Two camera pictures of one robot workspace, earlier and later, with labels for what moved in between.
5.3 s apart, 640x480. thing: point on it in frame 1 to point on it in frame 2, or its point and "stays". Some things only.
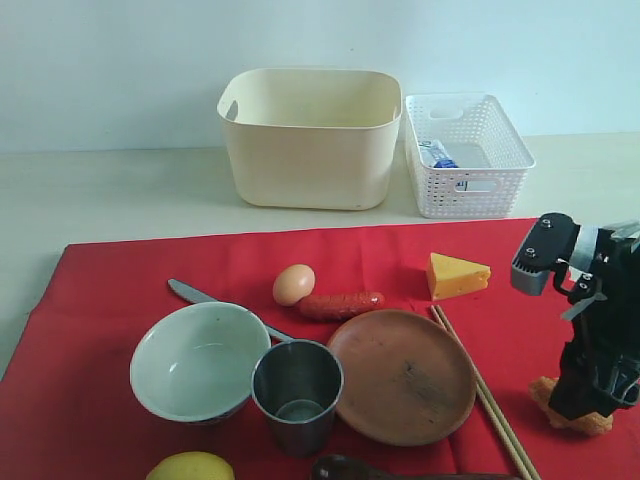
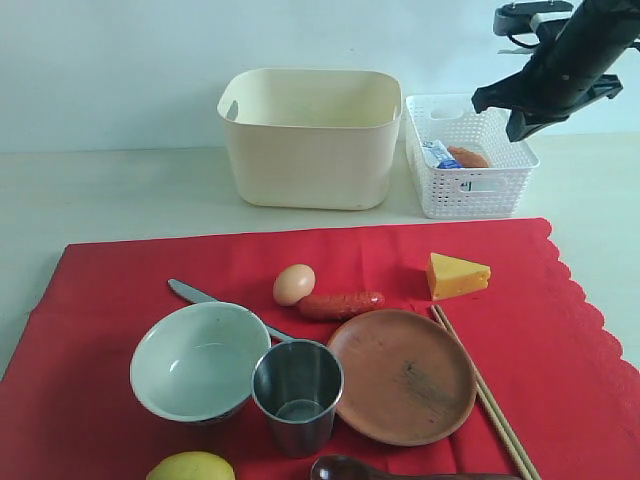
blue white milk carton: (434, 155) stays
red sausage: (340, 306) stays
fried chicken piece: (542, 389) to (469, 159)
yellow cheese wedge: (449, 277) stays
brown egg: (293, 283) stays
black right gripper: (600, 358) to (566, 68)
